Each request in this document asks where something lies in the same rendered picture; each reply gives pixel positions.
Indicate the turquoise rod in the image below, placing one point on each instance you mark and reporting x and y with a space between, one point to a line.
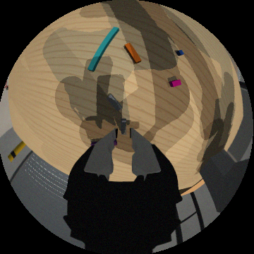
102 48

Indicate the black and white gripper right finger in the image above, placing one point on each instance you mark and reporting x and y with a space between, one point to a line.
150 162

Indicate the small magenta block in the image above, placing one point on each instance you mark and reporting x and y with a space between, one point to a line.
175 83

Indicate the small blue block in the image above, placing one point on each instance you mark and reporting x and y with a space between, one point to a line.
180 52

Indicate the orange rod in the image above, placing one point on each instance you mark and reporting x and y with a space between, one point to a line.
133 53

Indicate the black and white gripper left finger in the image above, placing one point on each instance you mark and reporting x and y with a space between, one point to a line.
97 160

